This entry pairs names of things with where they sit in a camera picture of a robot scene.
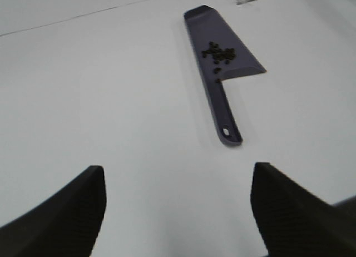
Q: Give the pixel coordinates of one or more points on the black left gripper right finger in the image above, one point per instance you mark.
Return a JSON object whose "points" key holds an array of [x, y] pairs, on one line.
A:
{"points": [[294, 222]]}

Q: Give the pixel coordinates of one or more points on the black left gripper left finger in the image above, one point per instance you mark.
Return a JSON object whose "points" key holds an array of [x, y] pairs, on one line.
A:
{"points": [[66, 224]]}

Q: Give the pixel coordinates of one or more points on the purple plastic dustpan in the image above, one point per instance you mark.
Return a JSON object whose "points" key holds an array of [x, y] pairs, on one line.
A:
{"points": [[204, 24]]}

